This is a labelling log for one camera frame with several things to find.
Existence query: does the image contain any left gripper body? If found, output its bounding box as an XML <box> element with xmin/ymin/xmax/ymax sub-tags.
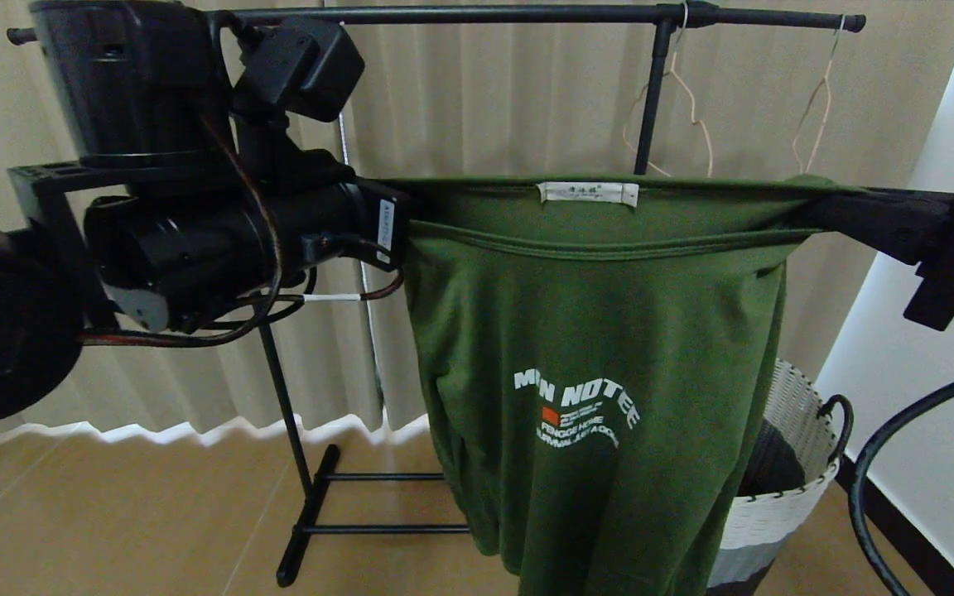
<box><xmin>84</xmin><ymin>175</ymin><xmax>412</xmax><ymax>334</ymax></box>

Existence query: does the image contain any pink clothes hanger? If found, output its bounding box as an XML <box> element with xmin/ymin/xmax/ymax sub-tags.
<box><xmin>792</xmin><ymin>17</ymin><xmax>846</xmax><ymax>176</ymax></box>
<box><xmin>622</xmin><ymin>33</ymin><xmax>715</xmax><ymax>179</ymax></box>

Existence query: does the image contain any green printed shirt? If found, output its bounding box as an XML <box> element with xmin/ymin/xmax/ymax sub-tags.
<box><xmin>390</xmin><ymin>172</ymin><xmax>838</xmax><ymax>596</ymax></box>

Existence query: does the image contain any white laundry basket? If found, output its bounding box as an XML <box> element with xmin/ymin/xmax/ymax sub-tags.
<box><xmin>705</xmin><ymin>358</ymin><xmax>855</xmax><ymax>596</ymax></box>

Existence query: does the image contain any black clothes rack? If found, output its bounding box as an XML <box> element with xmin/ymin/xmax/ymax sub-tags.
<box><xmin>7</xmin><ymin>0</ymin><xmax>867</xmax><ymax>589</ymax></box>

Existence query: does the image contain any beige curtain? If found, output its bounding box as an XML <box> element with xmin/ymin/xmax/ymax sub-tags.
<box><xmin>0</xmin><ymin>0</ymin><xmax>954</xmax><ymax>440</ymax></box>

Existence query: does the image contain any black cable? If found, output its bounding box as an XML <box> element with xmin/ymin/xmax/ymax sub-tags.
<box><xmin>850</xmin><ymin>358</ymin><xmax>954</xmax><ymax>596</ymax></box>

